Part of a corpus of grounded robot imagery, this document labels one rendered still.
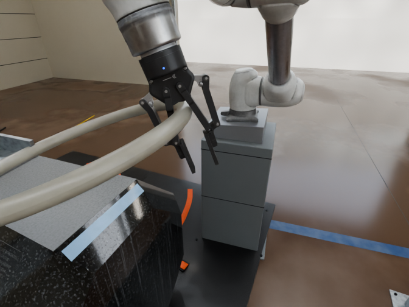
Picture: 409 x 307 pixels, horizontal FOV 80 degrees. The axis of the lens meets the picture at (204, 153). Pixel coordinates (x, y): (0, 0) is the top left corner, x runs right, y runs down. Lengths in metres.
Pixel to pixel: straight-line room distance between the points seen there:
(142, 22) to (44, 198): 0.27
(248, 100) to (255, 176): 0.43
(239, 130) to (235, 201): 0.46
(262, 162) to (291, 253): 0.76
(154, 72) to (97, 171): 0.19
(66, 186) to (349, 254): 1.89
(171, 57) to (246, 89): 0.96
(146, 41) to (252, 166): 1.09
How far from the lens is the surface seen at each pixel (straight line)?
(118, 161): 0.33
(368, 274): 1.99
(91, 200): 0.91
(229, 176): 1.45
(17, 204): 0.35
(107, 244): 0.84
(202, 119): 0.46
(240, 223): 1.67
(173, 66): 0.42
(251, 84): 1.35
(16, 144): 0.80
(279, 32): 1.01
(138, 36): 0.41
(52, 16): 7.56
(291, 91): 1.31
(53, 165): 1.18
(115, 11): 0.43
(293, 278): 1.77
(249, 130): 1.35
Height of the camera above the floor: 1.40
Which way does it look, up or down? 29 degrees down
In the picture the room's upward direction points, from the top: straight up
